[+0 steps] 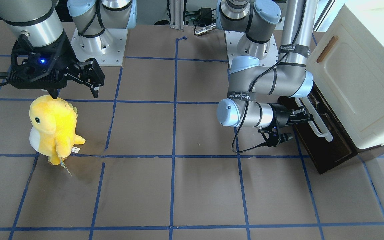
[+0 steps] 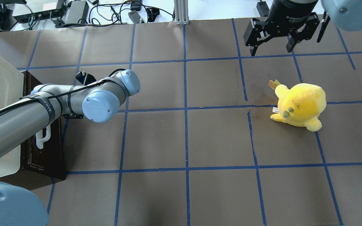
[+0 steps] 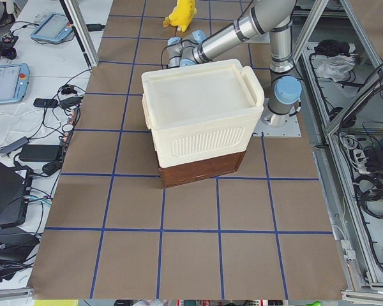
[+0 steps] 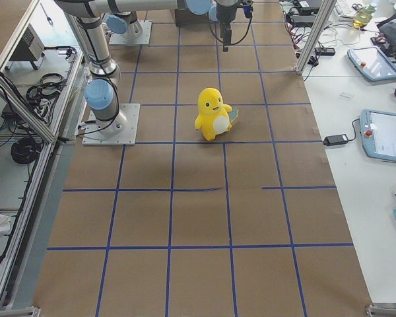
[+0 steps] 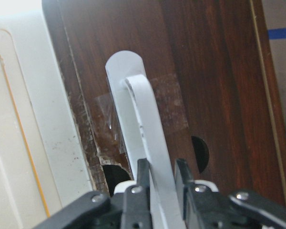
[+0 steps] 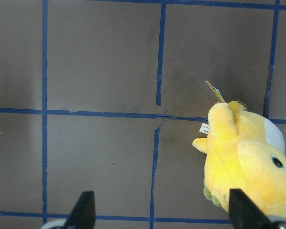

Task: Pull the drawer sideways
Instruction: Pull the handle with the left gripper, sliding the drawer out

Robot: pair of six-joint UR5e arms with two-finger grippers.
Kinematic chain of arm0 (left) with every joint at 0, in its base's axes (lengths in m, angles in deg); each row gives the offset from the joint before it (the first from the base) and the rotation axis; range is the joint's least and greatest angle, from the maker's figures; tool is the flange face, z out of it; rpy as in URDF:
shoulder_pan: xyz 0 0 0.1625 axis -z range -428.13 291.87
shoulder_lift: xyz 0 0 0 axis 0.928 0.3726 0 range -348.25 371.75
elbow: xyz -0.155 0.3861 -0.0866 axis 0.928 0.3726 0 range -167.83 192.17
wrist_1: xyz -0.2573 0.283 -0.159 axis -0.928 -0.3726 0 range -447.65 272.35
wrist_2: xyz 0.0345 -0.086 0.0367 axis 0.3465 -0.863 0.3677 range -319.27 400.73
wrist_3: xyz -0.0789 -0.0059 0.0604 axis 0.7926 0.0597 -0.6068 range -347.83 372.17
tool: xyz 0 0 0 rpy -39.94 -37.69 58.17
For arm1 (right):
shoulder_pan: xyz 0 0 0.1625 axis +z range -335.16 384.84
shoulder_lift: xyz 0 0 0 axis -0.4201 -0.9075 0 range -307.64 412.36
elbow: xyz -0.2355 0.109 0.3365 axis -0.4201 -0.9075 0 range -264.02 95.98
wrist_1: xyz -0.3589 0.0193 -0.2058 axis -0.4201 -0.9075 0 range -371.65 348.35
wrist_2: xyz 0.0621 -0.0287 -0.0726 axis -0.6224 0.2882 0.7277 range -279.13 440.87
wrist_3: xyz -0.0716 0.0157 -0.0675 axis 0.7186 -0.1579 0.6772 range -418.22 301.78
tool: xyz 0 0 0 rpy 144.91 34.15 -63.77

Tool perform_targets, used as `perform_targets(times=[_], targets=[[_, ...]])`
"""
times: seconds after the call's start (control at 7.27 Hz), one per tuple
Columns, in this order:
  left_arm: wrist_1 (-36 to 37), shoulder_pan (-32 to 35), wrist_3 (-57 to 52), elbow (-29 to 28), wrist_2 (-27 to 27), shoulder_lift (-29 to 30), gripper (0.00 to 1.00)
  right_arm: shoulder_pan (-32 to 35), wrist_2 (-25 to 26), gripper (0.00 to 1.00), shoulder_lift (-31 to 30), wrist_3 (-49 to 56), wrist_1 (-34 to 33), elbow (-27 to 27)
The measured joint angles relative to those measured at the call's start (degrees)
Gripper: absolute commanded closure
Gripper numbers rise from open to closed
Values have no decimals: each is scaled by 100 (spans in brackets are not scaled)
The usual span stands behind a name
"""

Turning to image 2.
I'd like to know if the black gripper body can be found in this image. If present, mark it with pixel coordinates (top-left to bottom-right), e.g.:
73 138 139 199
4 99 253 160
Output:
266 0 318 37

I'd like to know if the white drawer handle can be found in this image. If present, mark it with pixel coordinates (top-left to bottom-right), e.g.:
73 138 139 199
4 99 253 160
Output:
35 125 51 150

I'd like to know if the dark brown wooden drawer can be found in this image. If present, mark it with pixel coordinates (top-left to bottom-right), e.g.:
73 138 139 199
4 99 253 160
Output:
0 72 66 190

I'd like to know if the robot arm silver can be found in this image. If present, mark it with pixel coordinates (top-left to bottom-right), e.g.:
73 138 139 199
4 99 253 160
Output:
0 70 141 226
243 0 362 56

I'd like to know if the yellow plush dinosaur toy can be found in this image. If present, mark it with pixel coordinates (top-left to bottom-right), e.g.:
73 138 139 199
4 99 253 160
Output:
268 80 327 132

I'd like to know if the aluminium frame post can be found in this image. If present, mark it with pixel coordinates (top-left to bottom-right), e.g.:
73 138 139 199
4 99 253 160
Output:
174 0 190 25

